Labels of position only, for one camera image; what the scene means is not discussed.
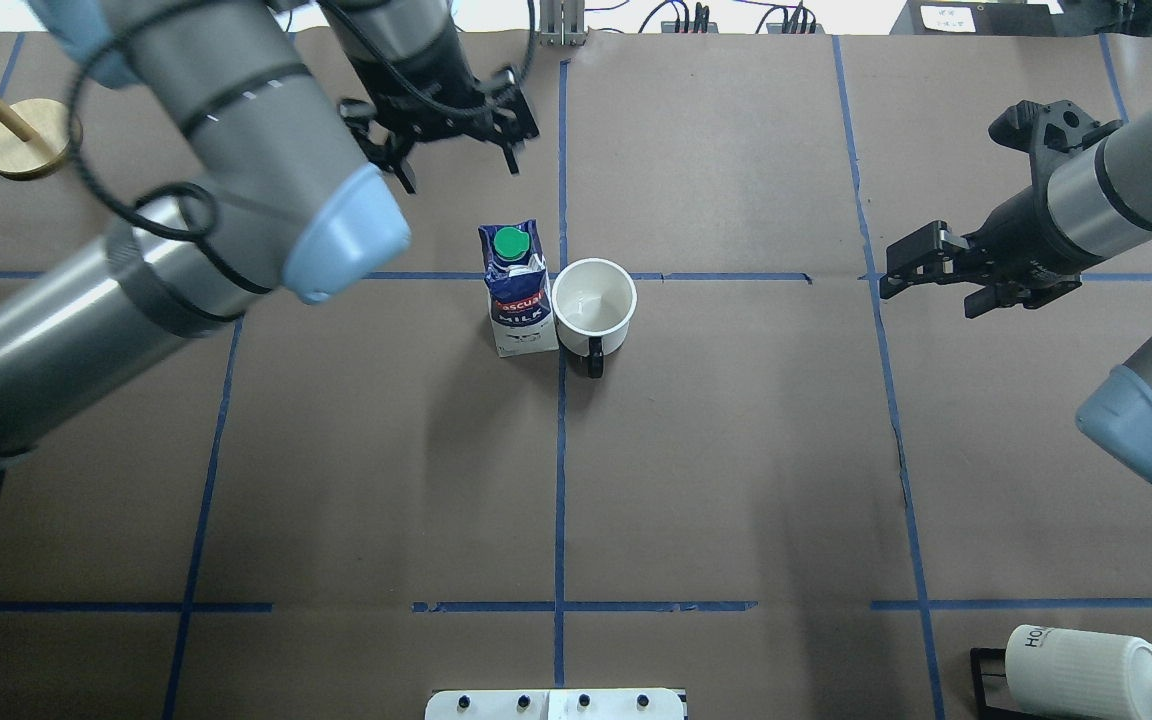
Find black power strip with plugs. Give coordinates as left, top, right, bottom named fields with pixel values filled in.
left=647, top=1, right=827, bottom=35

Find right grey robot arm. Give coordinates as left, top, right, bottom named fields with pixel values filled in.
left=878, top=100, right=1152, bottom=484

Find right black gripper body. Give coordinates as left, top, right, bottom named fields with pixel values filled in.
left=965, top=187, right=1082, bottom=306

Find wooden round stand with rod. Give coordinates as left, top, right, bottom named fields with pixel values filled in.
left=0, top=38, right=84, bottom=182

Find white control box with knobs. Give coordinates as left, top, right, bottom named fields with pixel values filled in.
left=424, top=687, right=689, bottom=719

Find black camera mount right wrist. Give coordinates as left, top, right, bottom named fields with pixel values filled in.
left=987, top=100, right=1124, bottom=185

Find white smiley mug black handle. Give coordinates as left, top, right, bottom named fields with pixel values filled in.
left=552, top=258, right=637, bottom=379

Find grey metal bracket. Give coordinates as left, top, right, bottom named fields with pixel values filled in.
left=532, top=0, right=588, bottom=47

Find black wire rack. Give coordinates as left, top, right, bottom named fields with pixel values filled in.
left=970, top=647, right=1026, bottom=720

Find black box with label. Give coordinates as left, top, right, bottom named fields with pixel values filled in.
left=888, top=1, right=1059, bottom=37

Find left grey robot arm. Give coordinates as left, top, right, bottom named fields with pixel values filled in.
left=0, top=1, right=539, bottom=475

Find blue white milk carton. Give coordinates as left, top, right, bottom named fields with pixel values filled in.
left=477, top=219, right=561, bottom=357

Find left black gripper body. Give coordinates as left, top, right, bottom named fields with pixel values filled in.
left=339, top=38, right=540, bottom=150

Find white ribbed mug lying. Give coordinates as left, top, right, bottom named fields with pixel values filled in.
left=1005, top=624, right=1152, bottom=719

